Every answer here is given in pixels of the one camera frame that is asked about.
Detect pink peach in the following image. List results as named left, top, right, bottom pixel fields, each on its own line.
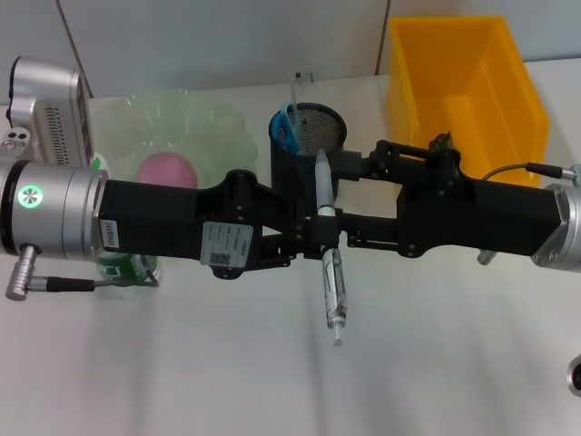
left=138, top=153, right=200, bottom=188

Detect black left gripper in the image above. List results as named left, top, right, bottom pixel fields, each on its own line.
left=97, top=170, right=340, bottom=280

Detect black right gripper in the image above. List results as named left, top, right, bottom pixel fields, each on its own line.
left=335, top=140, right=565, bottom=260

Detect yellow plastic bin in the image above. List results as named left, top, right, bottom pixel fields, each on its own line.
left=386, top=15, right=551, bottom=187

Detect clear water bottle green label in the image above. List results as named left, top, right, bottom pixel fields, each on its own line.
left=90, top=153, right=162, bottom=292

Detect silver black wrist camera box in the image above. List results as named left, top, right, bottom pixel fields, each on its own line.
left=6, top=55, right=95, bottom=170
left=566, top=355, right=581, bottom=397

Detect grey silver ballpoint pen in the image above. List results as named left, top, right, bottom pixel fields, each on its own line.
left=313, top=148, right=349, bottom=349

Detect clear plastic ruler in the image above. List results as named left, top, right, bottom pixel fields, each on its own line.
left=289, top=70, right=317, bottom=131

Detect black mesh pen cup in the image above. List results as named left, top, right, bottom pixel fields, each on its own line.
left=270, top=103, right=350, bottom=214

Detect blue scissors with sheath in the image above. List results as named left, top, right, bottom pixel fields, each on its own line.
left=271, top=103, right=314, bottom=183

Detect pale green glass fruit plate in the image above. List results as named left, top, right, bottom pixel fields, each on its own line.
left=88, top=89, right=260, bottom=190

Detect left gripper cable with plug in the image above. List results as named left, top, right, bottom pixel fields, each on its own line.
left=4, top=243, right=160, bottom=302

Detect right gripper cable with plug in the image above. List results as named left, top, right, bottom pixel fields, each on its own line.
left=476, top=162, right=581, bottom=268

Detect gripper cable with plug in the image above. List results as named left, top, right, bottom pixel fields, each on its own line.
left=4, top=243, right=160, bottom=302
left=476, top=162, right=581, bottom=268

